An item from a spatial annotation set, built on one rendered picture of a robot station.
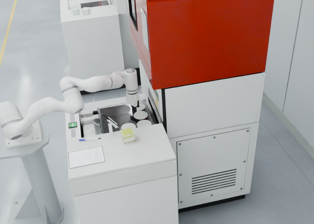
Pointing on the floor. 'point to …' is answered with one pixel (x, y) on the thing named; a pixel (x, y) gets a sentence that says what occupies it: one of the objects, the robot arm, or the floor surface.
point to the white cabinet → (131, 204)
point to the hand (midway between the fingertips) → (134, 109)
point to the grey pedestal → (58, 208)
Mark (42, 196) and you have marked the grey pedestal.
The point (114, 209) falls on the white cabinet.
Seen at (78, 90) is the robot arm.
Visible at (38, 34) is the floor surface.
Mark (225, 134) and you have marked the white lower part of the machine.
